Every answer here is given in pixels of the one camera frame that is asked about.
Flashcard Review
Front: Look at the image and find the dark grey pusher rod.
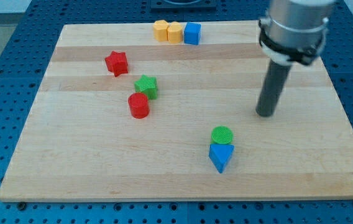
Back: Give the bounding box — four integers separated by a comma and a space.
255, 60, 291, 117

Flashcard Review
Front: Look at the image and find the blue triangle block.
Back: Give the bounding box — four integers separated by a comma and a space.
208, 144, 234, 174

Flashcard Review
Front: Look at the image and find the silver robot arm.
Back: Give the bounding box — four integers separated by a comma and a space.
255, 0, 335, 117

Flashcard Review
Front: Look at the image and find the yellow heart block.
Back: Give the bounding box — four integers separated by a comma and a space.
152, 20, 169, 42

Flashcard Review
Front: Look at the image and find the green cylinder block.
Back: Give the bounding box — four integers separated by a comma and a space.
211, 126, 234, 144

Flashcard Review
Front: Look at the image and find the blue cube block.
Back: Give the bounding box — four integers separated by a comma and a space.
184, 22, 201, 45

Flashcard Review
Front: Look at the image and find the green star block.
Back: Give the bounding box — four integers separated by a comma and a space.
134, 75, 158, 100

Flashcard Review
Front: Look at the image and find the red cylinder block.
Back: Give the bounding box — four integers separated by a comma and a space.
127, 92, 150, 119

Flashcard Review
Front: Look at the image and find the red star block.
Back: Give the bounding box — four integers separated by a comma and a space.
104, 51, 129, 77

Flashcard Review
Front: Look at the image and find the wooden board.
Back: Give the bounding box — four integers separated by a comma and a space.
0, 21, 353, 202

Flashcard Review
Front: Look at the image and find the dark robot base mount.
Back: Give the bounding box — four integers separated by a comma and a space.
149, 0, 218, 11

